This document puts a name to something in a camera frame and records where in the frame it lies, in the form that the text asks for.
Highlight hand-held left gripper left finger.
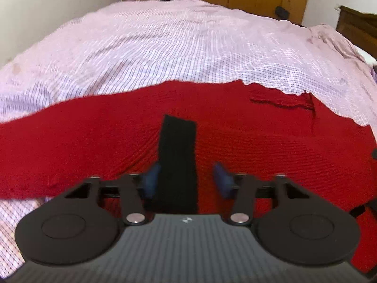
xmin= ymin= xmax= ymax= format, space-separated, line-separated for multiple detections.
xmin=63 ymin=162 xmax=162 ymax=226

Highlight pink checked bedsheet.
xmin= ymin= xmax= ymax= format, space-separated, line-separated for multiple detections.
xmin=0 ymin=0 xmax=377 ymax=280

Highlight red knit garment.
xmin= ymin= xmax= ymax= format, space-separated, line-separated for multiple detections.
xmin=0 ymin=80 xmax=377 ymax=275

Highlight white pillow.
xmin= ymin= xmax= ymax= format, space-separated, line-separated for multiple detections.
xmin=356 ymin=46 xmax=377 ymax=65

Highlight black cloth strip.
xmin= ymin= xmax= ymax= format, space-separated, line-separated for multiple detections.
xmin=152 ymin=114 xmax=198 ymax=214

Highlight dark wooden headboard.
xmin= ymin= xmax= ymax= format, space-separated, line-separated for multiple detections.
xmin=335 ymin=5 xmax=377 ymax=59

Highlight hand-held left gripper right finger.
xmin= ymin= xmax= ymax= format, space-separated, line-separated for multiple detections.
xmin=213 ymin=162 xmax=313 ymax=227

